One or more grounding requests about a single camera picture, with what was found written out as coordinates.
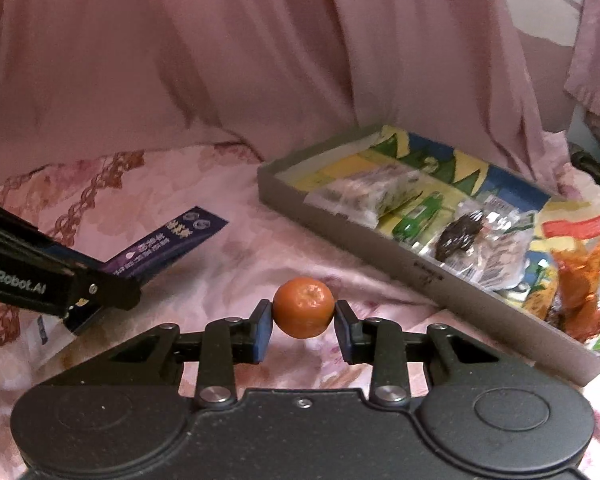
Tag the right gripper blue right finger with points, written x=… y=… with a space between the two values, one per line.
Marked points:
x=380 y=344

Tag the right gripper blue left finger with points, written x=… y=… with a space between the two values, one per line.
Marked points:
x=226 y=343

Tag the small orange mandarin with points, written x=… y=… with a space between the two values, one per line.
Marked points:
x=303 y=307

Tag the green sausage stick snack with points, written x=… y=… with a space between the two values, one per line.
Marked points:
x=416 y=221

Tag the rice cracker pack red print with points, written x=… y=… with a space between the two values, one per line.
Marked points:
x=365 y=197

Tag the white green vegetable snack pouch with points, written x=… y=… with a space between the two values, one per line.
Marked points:
x=486 y=242

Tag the clear orange snack bag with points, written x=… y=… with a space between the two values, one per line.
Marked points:
x=570 y=235

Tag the yellow green wafer bar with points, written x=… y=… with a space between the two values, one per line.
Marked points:
x=536 y=293

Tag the pink floral bedsheet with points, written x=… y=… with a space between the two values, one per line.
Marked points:
x=101 y=207

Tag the shallow grey cardboard box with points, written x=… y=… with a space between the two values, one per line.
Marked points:
x=535 y=340

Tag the pink curtain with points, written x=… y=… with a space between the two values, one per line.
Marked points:
x=86 y=78

